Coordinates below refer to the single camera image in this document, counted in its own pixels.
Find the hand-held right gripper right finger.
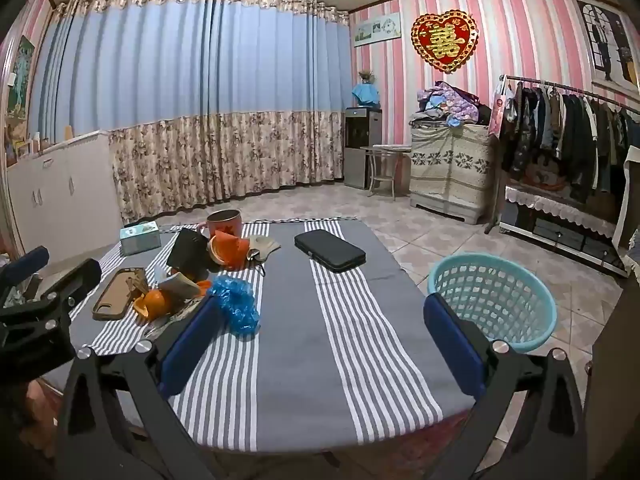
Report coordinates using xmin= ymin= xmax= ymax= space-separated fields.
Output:
xmin=422 ymin=292 xmax=588 ymax=480

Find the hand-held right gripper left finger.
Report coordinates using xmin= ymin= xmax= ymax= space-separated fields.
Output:
xmin=55 ymin=294 xmax=224 ymax=480

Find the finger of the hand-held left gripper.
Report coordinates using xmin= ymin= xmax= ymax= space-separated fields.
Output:
xmin=0 ymin=246 xmax=50 ymax=286
xmin=22 ymin=259 xmax=103 ymax=333

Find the orange fruit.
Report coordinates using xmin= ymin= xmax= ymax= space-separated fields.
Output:
xmin=134 ymin=287 xmax=173 ymax=320

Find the teal plastic basket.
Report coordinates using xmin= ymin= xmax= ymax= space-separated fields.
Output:
xmin=428 ymin=254 xmax=557 ymax=357

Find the paper packet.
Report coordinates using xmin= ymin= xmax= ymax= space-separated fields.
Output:
xmin=160 ymin=270 xmax=203 ymax=303

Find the blue plastic bag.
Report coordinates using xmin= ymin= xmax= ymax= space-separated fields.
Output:
xmin=206 ymin=275 xmax=262 ymax=336

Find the black pouch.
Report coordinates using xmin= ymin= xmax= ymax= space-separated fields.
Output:
xmin=166 ymin=227 xmax=211 ymax=281

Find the orange plastic bag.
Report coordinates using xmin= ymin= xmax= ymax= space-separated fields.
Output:
xmin=207 ymin=232 xmax=251 ymax=268

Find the beige cloth with black cord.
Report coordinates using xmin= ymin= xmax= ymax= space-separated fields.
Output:
xmin=247 ymin=234 xmax=282 ymax=277

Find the brown phone case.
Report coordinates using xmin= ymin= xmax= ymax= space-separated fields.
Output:
xmin=91 ymin=267 xmax=148 ymax=322

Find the white cabinet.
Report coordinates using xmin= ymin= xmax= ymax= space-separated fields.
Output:
xmin=5 ymin=127 xmax=126 ymax=266

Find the teal tissue box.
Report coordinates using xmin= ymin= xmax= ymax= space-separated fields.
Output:
xmin=119 ymin=221 xmax=162 ymax=257

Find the grey striped tablecloth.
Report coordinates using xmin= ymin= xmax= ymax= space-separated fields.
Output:
xmin=67 ymin=216 xmax=463 ymax=453

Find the pink mug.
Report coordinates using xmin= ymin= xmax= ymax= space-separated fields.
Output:
xmin=196 ymin=208 xmax=245 ymax=241

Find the low dark cabinet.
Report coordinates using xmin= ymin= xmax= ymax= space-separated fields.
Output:
xmin=500 ymin=185 xmax=631 ymax=278

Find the black zip case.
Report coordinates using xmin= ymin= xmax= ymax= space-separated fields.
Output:
xmin=293 ymin=229 xmax=367 ymax=274

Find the dark wooden furniture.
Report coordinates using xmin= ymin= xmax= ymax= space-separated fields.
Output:
xmin=592 ymin=280 xmax=640 ymax=480

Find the white lace cloth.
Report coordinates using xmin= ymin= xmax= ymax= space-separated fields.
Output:
xmin=504 ymin=184 xmax=626 ymax=233

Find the cabinet with patterned cover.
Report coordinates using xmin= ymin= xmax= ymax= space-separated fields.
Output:
xmin=409 ymin=122 xmax=493 ymax=226

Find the grey water dispenser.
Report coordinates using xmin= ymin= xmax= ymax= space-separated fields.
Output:
xmin=342 ymin=106 xmax=383 ymax=191

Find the brown cloth with cream trim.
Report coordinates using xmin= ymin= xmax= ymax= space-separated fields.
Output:
xmin=612 ymin=145 xmax=640 ymax=266

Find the blue and floral curtain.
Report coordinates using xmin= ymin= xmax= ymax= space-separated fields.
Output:
xmin=27 ymin=0 xmax=352 ymax=226

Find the pink hanging bag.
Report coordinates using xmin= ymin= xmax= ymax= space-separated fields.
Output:
xmin=487 ymin=92 xmax=511 ymax=141

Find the row of hanging clothes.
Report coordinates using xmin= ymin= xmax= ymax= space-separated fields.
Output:
xmin=500 ymin=80 xmax=640 ymax=206

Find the pile of clothes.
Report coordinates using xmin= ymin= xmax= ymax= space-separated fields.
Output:
xmin=410 ymin=80 xmax=493 ymax=128

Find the blue cloth cover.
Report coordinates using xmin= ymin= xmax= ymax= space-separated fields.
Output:
xmin=351 ymin=82 xmax=380 ymax=109

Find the metal clothes rack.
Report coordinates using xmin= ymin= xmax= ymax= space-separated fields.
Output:
xmin=484 ymin=74 xmax=640 ymax=235

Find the window scene poster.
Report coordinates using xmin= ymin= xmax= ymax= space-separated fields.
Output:
xmin=570 ymin=0 xmax=640 ymax=96

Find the wall poster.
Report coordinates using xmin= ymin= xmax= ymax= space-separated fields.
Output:
xmin=4 ymin=35 xmax=37 ymax=121

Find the red heart wall decoration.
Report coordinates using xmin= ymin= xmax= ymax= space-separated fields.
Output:
xmin=411 ymin=9 xmax=479 ymax=72

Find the landscape wall picture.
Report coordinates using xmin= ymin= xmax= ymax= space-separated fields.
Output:
xmin=354 ymin=12 xmax=402 ymax=43

